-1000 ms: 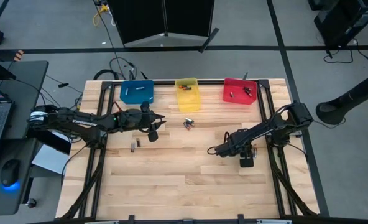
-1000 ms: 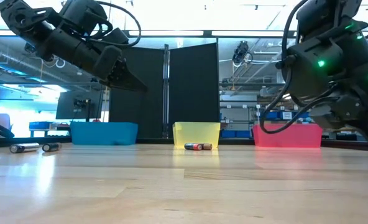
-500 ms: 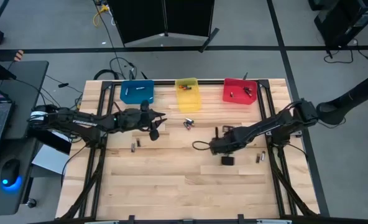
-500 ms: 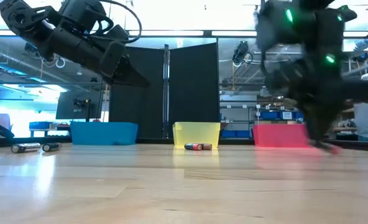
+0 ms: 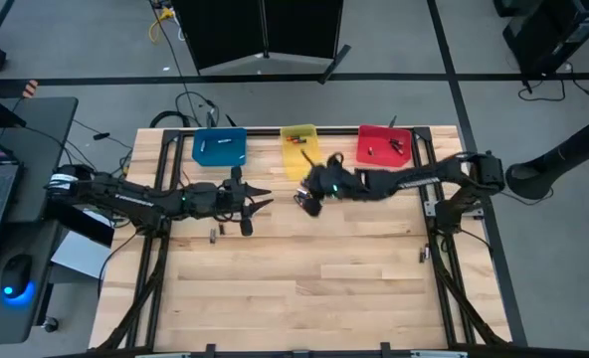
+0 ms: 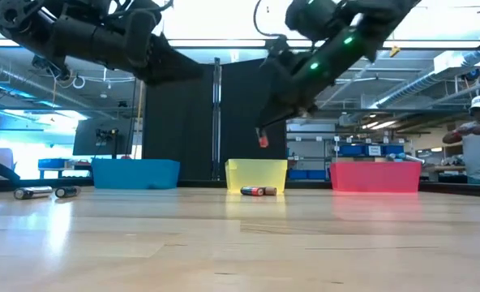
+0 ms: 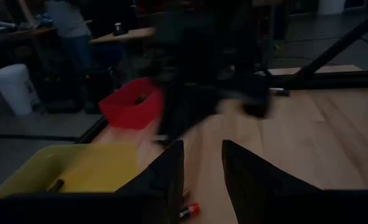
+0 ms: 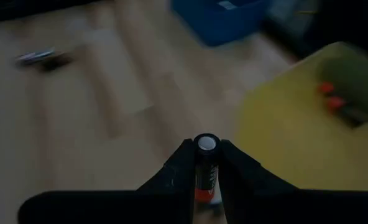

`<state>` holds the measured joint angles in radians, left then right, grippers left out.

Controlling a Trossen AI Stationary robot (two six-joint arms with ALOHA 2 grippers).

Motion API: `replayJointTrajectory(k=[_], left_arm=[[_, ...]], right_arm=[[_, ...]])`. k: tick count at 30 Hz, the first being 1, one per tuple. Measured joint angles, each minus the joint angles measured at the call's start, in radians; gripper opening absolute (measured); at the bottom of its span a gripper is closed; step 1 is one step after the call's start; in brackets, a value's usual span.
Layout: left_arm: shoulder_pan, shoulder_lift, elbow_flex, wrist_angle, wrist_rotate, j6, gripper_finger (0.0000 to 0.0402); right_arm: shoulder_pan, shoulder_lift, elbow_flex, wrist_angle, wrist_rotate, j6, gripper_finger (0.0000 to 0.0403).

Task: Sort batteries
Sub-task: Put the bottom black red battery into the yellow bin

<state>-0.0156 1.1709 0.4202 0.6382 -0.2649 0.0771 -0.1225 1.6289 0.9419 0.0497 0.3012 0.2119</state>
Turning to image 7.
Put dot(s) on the red plastic bin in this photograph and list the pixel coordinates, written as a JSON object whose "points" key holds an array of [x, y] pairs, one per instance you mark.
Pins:
{"points": [[128, 116]]}

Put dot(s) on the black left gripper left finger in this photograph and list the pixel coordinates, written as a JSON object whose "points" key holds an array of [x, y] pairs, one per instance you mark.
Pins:
{"points": [[165, 174]]}

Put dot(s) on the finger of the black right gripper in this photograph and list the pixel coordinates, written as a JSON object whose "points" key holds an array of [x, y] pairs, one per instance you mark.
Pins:
{"points": [[174, 133]]}

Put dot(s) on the black equipment case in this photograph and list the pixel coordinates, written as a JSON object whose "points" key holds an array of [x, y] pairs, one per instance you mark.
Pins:
{"points": [[94, 84], [62, 93]]}

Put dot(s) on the small black device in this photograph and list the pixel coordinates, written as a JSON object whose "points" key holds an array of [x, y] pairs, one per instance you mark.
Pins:
{"points": [[118, 28]]}

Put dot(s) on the white bucket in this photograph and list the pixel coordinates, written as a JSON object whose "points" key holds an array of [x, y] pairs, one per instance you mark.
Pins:
{"points": [[330, 6], [13, 90]]}

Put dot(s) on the yellow plastic bin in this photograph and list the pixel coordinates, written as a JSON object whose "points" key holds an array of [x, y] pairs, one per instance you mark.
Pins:
{"points": [[94, 168]]}

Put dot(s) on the wooden workbench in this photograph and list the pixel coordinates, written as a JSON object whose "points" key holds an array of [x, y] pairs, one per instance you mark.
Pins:
{"points": [[25, 32]]}

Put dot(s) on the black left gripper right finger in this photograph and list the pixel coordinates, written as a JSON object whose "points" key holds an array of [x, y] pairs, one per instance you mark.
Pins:
{"points": [[249, 174]]}

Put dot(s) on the person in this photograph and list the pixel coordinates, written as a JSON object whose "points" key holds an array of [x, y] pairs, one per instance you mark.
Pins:
{"points": [[69, 21]]}

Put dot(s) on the wooden background table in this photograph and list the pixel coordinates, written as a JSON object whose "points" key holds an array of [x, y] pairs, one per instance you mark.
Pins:
{"points": [[131, 35]]}

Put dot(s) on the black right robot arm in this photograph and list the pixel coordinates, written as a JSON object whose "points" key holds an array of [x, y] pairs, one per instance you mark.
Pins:
{"points": [[202, 46]]}

